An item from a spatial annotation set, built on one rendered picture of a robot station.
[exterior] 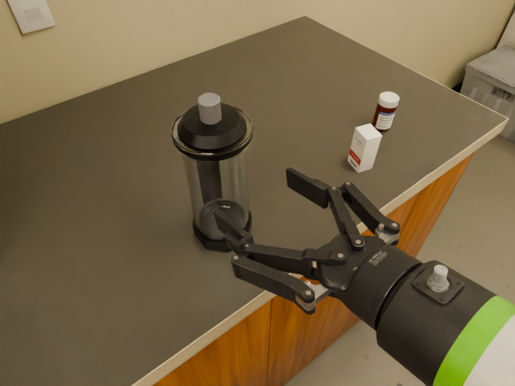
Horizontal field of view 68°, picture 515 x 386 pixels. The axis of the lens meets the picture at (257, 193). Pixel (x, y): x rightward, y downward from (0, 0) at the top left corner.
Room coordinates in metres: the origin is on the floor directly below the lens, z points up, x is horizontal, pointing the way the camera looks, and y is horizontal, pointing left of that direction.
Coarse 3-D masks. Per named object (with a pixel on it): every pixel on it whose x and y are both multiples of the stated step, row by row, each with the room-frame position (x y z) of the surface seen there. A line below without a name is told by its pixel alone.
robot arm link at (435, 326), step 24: (432, 264) 0.17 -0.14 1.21; (408, 288) 0.15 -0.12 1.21; (432, 288) 0.14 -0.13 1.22; (456, 288) 0.14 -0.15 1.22; (480, 288) 0.14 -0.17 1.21; (384, 312) 0.14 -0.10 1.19; (408, 312) 0.13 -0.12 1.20; (432, 312) 0.13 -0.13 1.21; (456, 312) 0.12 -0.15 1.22; (384, 336) 0.12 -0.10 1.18; (408, 336) 0.11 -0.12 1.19; (432, 336) 0.11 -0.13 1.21; (456, 336) 0.11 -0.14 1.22; (408, 360) 0.10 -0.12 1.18; (432, 360) 0.10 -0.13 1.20; (432, 384) 0.09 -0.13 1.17
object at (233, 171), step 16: (240, 112) 0.44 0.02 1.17; (176, 128) 0.40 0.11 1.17; (176, 144) 0.37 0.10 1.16; (240, 144) 0.37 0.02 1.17; (192, 160) 0.37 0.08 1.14; (224, 160) 0.36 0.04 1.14; (240, 160) 0.38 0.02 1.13; (192, 176) 0.37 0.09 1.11; (208, 176) 0.36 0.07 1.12; (224, 176) 0.36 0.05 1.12; (240, 176) 0.38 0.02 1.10; (192, 192) 0.38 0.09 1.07; (208, 192) 0.36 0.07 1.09; (224, 192) 0.36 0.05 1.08; (240, 192) 0.38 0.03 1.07; (192, 208) 0.39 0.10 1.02; (208, 208) 0.36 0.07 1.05; (224, 208) 0.36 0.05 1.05; (240, 208) 0.38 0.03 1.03; (208, 224) 0.36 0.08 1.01; (240, 224) 0.37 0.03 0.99
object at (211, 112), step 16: (208, 96) 0.41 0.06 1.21; (192, 112) 0.42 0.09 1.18; (208, 112) 0.39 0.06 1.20; (224, 112) 0.42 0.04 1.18; (192, 128) 0.39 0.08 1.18; (208, 128) 0.39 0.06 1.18; (224, 128) 0.39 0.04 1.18; (240, 128) 0.39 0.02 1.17; (192, 144) 0.37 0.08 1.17; (208, 144) 0.36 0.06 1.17; (224, 144) 0.37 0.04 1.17
